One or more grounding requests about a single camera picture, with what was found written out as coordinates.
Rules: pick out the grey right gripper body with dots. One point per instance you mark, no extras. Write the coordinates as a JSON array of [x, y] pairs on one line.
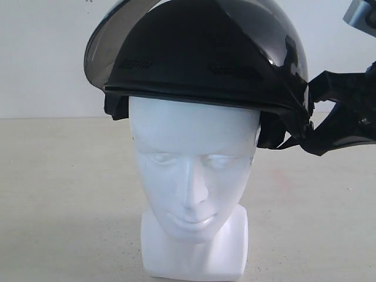
[[361, 15]]

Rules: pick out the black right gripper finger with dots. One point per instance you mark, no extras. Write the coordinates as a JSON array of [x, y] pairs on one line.
[[351, 121]]

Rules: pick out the black helmet with tinted visor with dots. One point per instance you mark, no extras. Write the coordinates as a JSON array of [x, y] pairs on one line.
[[242, 54]]

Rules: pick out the white mannequin head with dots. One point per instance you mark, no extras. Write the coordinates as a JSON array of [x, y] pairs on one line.
[[194, 162]]

